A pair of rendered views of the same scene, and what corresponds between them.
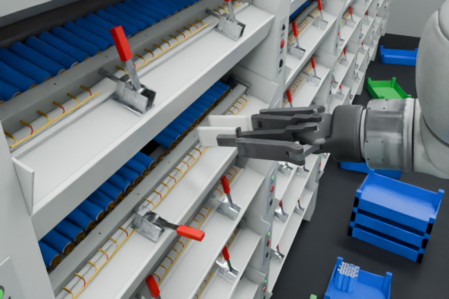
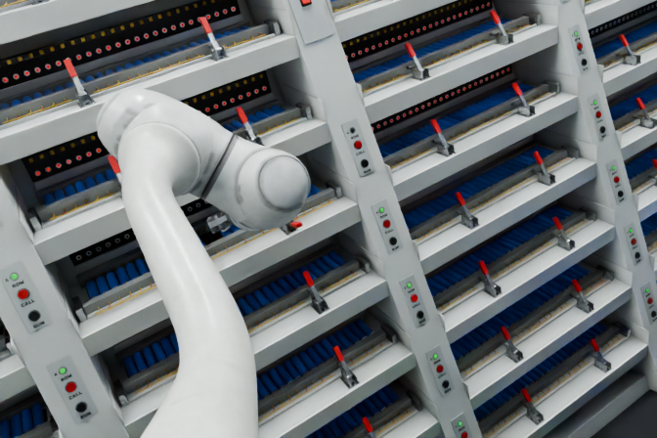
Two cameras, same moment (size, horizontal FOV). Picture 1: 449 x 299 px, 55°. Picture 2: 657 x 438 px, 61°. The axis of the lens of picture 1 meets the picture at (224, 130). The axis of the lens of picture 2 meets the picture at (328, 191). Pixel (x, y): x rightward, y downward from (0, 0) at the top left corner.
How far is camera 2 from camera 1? 92 cm
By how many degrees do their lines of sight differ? 46
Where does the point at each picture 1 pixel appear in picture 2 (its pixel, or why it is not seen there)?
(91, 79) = (114, 187)
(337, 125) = not seen: hidden behind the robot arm
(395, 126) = not seen: hidden behind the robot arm
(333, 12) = (571, 91)
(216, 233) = (295, 322)
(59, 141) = (75, 217)
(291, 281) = not seen: outside the picture
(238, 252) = (375, 364)
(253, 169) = (376, 273)
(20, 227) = (26, 248)
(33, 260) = (37, 268)
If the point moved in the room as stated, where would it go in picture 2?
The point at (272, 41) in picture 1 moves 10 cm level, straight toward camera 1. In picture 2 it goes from (335, 145) to (302, 161)
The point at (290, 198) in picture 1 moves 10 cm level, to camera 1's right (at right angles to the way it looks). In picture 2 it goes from (546, 336) to (584, 338)
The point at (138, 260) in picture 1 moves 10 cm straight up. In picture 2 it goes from (148, 302) to (126, 255)
